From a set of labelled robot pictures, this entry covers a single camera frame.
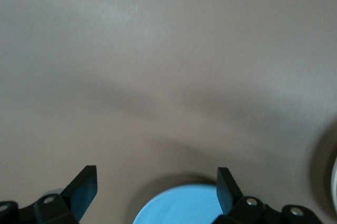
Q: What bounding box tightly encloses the blue plate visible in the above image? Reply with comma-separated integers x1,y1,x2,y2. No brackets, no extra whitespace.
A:
132,183,224,224

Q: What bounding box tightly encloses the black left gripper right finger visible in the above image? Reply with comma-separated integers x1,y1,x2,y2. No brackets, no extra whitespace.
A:
214,167,321,224

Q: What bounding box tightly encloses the beige plate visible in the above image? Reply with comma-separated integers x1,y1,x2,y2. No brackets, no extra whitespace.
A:
330,154,337,209

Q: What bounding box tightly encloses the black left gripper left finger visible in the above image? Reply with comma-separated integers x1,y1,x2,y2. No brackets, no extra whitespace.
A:
0,165,98,224

